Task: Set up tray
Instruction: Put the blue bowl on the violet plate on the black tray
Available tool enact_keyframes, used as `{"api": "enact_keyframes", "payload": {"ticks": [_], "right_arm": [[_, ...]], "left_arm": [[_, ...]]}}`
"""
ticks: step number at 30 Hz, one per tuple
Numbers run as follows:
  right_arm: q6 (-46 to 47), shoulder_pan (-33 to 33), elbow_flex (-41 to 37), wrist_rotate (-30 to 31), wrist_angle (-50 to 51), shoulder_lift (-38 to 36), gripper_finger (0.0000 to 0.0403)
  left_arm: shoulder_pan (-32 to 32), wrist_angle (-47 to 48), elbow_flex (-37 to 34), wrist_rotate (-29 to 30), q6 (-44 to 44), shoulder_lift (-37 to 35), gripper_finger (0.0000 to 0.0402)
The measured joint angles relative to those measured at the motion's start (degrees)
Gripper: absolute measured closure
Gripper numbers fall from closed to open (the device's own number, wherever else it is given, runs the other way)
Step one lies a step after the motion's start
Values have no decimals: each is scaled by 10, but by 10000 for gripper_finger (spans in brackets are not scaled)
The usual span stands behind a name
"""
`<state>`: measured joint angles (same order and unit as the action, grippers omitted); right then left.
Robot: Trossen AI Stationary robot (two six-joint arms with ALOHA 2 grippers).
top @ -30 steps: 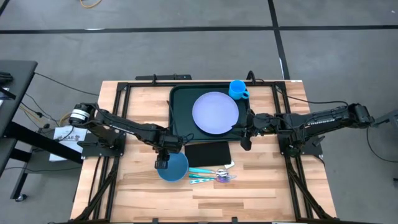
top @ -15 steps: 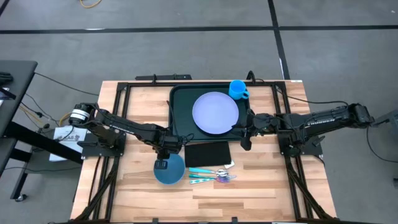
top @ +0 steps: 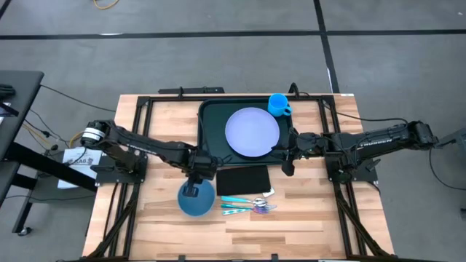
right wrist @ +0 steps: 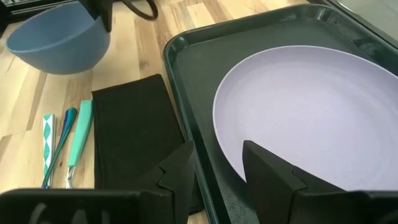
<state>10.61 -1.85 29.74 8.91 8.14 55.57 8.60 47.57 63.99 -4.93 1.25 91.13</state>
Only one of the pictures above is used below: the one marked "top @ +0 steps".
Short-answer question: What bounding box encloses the white printed paper sheet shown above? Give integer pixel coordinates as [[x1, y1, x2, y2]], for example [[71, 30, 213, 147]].
[[57, 146, 105, 190]]

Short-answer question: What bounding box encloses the yellow floor cable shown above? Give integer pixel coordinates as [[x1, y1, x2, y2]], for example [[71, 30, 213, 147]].
[[92, 0, 121, 11]]

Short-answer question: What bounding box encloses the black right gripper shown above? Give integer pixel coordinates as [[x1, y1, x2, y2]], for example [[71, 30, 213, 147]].
[[281, 126, 327, 178]]

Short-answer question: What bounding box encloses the long black bar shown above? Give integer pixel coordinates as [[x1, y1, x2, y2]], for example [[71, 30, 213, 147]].
[[157, 86, 226, 95]]

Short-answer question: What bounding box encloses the grey furniture piece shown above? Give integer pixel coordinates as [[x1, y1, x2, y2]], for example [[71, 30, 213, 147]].
[[434, 127, 466, 151]]

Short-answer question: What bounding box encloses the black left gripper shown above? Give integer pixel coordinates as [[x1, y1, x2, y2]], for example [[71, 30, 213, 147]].
[[182, 147, 220, 198]]

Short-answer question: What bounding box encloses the fork with teal handle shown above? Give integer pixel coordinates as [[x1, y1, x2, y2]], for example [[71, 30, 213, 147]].
[[220, 203, 271, 215]]

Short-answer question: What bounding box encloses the black aluminium table frame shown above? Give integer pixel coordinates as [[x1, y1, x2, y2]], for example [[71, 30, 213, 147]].
[[85, 93, 396, 262]]

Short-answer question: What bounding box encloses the lilac round plate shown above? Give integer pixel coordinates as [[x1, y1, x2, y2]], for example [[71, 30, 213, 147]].
[[224, 107, 280, 158]]

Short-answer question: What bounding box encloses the thin black floor cable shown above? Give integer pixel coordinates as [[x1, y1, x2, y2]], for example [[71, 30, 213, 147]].
[[39, 84, 118, 113], [428, 145, 466, 192]]

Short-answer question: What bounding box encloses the spoon with teal handle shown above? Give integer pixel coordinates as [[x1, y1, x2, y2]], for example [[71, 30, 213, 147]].
[[220, 195, 269, 208]]

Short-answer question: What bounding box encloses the bright blue plastic cup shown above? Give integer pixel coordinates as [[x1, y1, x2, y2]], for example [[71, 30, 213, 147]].
[[267, 93, 293, 118]]

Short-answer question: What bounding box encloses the black desk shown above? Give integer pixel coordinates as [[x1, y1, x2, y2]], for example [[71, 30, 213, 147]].
[[0, 70, 98, 236]]

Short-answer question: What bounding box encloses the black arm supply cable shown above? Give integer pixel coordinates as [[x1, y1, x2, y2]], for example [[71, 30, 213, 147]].
[[322, 103, 409, 127]]

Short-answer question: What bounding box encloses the black flat device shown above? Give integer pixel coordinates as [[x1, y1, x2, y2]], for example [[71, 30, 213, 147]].
[[0, 83, 17, 100]]

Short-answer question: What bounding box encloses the dark green plastic tray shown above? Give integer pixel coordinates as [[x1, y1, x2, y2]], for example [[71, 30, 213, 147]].
[[197, 97, 296, 167]]

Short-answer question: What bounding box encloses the yellow cable bundle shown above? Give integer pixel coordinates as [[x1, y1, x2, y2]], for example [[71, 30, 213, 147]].
[[21, 123, 85, 147]]

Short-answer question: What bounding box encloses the blue round bowl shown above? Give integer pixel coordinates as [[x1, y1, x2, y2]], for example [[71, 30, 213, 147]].
[[177, 178, 216, 218]]

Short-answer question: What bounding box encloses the black cloth napkin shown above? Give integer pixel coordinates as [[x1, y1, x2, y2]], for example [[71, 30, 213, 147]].
[[216, 165, 276, 198]]

